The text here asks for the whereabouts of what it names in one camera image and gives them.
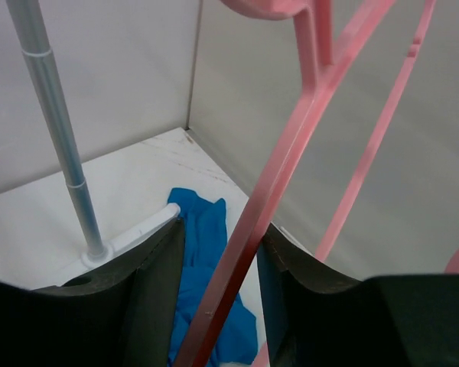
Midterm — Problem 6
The blue t shirt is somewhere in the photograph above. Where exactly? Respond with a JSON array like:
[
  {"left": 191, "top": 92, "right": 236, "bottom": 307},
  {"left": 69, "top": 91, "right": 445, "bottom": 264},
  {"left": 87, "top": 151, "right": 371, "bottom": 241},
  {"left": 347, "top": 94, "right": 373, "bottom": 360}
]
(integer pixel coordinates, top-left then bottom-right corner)
[{"left": 166, "top": 187, "right": 258, "bottom": 367}]

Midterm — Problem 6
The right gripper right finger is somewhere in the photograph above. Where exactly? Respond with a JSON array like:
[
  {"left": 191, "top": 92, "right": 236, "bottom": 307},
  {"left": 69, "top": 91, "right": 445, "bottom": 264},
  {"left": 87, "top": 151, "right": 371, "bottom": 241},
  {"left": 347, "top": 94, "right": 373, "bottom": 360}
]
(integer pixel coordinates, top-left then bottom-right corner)
[{"left": 257, "top": 226, "right": 459, "bottom": 366}]

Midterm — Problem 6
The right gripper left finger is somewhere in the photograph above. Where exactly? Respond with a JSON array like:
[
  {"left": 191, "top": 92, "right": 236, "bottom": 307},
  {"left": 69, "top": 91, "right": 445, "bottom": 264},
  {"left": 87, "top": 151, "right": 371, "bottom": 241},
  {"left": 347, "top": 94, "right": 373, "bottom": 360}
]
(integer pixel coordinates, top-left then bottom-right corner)
[{"left": 0, "top": 219, "right": 185, "bottom": 366}]

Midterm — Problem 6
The pink hanger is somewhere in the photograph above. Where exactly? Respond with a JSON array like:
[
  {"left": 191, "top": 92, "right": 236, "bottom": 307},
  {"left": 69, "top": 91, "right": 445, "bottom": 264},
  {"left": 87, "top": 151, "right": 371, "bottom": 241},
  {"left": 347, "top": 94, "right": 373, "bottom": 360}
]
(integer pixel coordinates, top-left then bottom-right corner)
[{"left": 174, "top": 1, "right": 459, "bottom": 366}]

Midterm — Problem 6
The silver clothes rack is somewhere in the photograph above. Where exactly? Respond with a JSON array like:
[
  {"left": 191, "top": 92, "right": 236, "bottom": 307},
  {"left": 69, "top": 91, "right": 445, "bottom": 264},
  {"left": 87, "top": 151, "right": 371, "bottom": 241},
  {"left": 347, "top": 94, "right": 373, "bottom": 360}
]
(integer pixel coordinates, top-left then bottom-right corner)
[{"left": 6, "top": 1, "right": 181, "bottom": 272}]

